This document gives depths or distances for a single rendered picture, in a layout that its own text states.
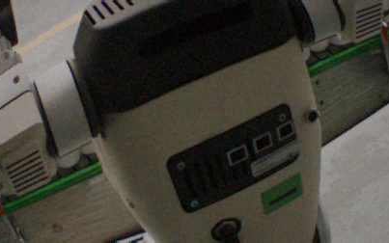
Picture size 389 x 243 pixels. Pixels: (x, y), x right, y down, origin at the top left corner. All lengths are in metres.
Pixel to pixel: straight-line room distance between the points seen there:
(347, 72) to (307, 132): 0.88
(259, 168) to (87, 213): 0.84
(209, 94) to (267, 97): 0.06
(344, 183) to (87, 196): 1.48
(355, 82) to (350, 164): 1.31
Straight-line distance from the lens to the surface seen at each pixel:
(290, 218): 1.25
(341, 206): 3.23
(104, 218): 2.00
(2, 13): 1.21
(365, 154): 3.41
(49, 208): 1.96
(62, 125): 1.08
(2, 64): 1.10
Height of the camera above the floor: 2.08
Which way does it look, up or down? 33 degrees down
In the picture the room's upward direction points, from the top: 18 degrees counter-clockwise
